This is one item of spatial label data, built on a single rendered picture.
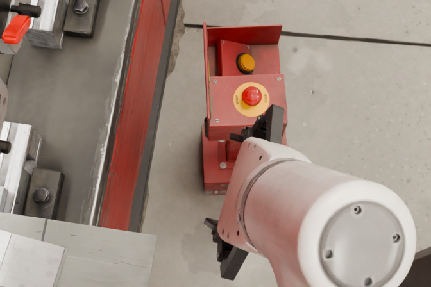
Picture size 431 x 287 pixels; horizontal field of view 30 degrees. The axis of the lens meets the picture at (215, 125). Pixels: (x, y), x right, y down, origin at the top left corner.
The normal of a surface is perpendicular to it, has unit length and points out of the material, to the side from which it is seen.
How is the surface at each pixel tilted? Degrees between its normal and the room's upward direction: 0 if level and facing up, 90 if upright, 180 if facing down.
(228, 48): 35
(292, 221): 71
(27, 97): 0
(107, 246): 0
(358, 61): 0
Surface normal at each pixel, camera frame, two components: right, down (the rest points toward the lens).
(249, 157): -0.88, -0.40
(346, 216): 0.19, -0.02
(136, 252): 0.00, -0.25
